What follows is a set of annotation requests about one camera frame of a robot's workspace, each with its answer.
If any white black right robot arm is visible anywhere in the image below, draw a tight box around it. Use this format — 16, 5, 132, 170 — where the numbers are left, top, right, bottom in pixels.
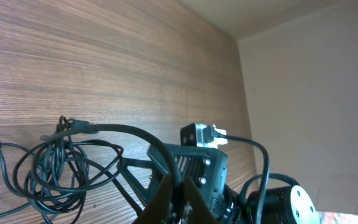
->
117, 144, 320, 224

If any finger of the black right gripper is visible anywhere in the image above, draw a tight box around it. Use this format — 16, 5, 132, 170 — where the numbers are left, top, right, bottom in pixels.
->
117, 157, 167, 208

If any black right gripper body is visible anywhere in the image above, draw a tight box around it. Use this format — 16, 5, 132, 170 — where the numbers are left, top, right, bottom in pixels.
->
147, 144, 241, 223

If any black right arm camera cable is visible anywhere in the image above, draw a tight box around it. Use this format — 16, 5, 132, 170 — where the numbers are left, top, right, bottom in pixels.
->
211, 126, 301, 224

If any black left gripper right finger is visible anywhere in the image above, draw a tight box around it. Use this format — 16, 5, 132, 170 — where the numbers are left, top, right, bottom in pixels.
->
180, 176, 218, 224

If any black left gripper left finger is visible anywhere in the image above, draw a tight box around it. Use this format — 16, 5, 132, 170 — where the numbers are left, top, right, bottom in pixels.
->
133, 175, 172, 224

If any black USB cable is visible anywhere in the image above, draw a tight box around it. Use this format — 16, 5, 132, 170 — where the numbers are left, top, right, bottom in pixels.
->
0, 115, 183, 224

